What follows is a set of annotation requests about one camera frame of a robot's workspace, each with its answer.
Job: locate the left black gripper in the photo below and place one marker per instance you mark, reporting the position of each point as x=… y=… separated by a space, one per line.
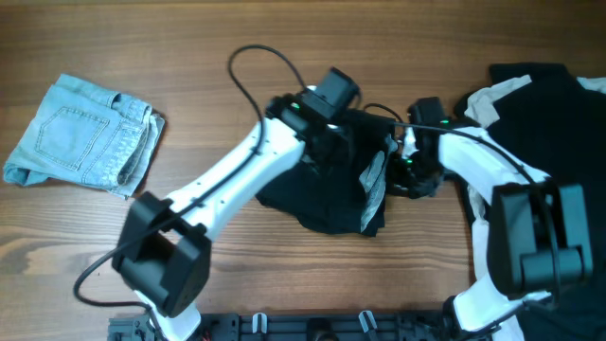
x=347 y=157

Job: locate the black and white clothes pile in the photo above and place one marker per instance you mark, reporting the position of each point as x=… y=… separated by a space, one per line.
x=554 y=122

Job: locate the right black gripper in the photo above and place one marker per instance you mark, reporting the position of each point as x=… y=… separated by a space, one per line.
x=396 y=186

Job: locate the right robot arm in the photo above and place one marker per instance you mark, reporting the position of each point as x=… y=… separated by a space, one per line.
x=538 y=242

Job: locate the folded light blue denim shorts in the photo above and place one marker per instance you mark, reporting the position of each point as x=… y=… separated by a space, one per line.
x=87 y=135

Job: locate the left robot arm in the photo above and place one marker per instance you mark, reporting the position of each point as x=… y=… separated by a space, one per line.
x=165 y=244

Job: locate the black shorts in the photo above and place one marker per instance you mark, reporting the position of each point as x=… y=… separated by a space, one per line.
x=340 y=198

